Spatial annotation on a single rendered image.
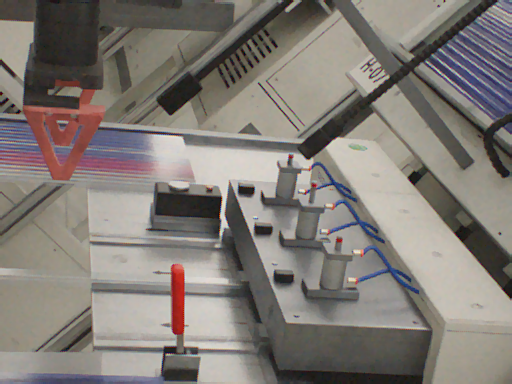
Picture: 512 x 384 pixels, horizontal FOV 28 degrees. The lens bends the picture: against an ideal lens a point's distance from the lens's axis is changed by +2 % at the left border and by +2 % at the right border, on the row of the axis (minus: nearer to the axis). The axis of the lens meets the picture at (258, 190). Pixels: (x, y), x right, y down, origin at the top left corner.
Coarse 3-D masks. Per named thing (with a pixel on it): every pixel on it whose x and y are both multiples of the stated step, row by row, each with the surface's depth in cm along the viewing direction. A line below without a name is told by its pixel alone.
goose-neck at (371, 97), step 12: (492, 0) 93; (468, 12) 93; (480, 12) 93; (456, 24) 93; (468, 24) 93; (444, 36) 93; (432, 48) 93; (420, 60) 94; (396, 72) 94; (408, 72) 94; (384, 84) 94; (372, 96) 94; (360, 108) 94; (348, 120) 94
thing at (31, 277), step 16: (0, 272) 100; (16, 272) 101; (32, 272) 101; (48, 272) 101; (64, 272) 102; (80, 272) 102; (96, 272) 103; (128, 288) 103; (144, 288) 103; (160, 288) 103; (192, 288) 104; (208, 288) 104; (224, 288) 105
